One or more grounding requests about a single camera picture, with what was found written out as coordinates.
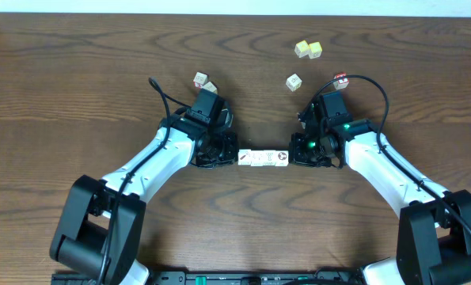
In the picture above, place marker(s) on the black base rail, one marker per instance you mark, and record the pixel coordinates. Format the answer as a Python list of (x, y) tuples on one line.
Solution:
[(322, 276)]

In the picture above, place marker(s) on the red letter block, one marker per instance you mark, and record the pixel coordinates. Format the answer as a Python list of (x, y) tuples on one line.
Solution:
[(341, 81)]

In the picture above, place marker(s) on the white block with hammer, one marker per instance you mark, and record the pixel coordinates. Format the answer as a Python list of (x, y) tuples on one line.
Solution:
[(245, 157)]

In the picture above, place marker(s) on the white block with goblet print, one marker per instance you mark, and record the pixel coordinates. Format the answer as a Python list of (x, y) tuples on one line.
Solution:
[(269, 158)]

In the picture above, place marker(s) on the white block red number three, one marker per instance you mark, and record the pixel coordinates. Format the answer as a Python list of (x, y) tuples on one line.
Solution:
[(200, 80)]

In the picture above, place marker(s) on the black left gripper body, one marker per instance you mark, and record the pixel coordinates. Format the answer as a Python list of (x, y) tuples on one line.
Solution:
[(227, 153)]

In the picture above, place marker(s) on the yellow block left of pair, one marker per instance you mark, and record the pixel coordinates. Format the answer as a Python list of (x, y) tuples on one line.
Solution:
[(302, 49)]

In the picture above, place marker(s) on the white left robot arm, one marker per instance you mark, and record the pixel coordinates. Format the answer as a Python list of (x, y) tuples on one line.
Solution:
[(101, 223)]

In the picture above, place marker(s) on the cream block with faint drawing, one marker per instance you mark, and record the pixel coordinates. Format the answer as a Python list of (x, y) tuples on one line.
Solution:
[(293, 82)]

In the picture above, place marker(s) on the white block with soccer ball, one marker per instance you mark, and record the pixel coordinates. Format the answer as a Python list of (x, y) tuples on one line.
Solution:
[(281, 158)]

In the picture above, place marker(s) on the white block with faint print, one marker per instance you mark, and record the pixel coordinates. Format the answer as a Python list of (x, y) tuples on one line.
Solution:
[(257, 158)]

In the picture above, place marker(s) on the cream block with umbrella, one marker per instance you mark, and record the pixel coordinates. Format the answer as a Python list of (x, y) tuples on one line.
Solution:
[(210, 87)]

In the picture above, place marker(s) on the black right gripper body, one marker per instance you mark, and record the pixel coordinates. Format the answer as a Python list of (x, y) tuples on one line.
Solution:
[(310, 151)]

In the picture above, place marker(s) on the yellow block right of pair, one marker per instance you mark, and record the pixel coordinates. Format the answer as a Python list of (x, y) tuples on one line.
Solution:
[(315, 50)]

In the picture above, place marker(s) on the yellow block of pair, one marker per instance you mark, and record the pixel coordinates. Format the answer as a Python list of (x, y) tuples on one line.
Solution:
[(315, 50), (302, 49)]

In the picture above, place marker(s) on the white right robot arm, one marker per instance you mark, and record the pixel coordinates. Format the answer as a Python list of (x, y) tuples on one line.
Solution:
[(434, 233)]

